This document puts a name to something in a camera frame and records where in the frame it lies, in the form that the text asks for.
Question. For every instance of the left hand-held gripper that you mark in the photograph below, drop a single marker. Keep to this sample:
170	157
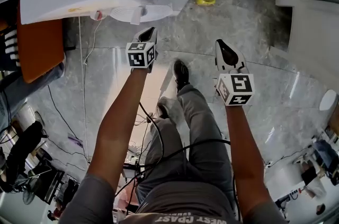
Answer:
137	57

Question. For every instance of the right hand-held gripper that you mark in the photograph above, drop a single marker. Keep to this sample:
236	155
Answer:
238	85

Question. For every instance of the person's right forearm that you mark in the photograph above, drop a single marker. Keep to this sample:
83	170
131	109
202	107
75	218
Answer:
243	151

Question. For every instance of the person's left forearm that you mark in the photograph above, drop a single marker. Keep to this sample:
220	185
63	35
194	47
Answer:
116	125

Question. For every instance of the person's right black shoe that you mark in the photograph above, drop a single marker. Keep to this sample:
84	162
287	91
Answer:
181	73

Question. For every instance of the person's black shoe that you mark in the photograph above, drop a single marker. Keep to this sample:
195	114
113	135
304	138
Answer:
164	107
181	73

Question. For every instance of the person's grey trousers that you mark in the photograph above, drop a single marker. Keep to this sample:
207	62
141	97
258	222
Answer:
196	117

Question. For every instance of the person's left black shoe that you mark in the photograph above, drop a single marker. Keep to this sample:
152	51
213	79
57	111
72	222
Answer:
164	107

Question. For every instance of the white vanity unit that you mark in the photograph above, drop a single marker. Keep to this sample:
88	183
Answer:
315	45

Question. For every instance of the white round stool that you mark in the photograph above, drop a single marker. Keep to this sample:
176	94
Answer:
328	99

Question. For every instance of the orange sofa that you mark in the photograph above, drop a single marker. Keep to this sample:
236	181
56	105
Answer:
39	48

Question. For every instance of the purple cloth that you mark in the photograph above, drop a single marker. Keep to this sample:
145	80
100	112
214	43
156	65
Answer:
75	140

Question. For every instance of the black white striped blanket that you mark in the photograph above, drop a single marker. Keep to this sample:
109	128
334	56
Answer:
10	45

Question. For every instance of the person's grey shirt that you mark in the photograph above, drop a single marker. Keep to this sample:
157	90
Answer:
185	199

